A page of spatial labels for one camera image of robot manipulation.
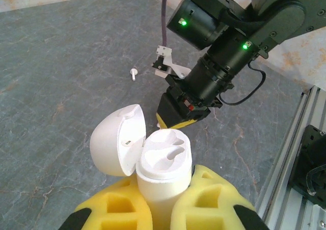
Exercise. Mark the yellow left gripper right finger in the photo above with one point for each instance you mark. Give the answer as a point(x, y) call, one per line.
point(219, 214)

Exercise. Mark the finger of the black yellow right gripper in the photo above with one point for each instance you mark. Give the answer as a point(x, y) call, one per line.
point(169, 110)
point(193, 116)

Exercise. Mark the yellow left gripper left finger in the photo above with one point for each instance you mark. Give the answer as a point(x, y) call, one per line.
point(114, 214)

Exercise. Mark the white earbud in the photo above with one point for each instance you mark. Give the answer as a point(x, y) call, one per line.
point(133, 73)
point(158, 125)

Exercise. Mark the white earbud charging case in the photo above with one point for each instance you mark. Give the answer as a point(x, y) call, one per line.
point(163, 184)

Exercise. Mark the black mounting plate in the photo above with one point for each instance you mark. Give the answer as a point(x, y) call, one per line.
point(310, 143)

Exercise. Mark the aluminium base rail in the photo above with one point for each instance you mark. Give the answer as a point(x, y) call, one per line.
point(285, 189)

